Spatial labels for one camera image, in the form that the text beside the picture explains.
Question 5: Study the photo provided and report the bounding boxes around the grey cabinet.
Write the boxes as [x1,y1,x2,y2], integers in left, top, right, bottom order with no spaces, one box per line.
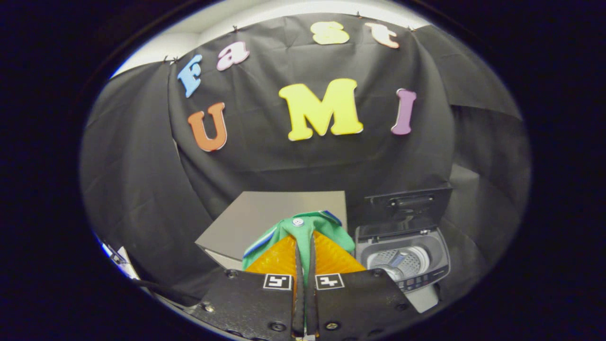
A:
[195,191,348,270]

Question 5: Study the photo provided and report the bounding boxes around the white and blue object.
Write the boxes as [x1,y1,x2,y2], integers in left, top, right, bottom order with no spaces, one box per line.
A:
[97,237,140,280]

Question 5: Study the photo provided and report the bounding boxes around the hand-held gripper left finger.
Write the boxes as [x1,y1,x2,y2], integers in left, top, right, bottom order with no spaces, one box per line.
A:
[189,232,306,341]

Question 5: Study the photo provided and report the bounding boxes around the green polo shirt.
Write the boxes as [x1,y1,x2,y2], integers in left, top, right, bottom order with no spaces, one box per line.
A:
[241,210,356,285]

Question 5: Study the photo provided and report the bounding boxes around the grey washing machine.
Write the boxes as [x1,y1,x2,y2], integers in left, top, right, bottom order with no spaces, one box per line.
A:
[355,225,451,313]

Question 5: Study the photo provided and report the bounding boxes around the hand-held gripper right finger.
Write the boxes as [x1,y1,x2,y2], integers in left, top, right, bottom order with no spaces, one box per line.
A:
[307,231,419,341]

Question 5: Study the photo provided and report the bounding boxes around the black backdrop cloth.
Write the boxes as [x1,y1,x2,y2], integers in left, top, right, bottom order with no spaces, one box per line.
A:
[80,12,531,304]

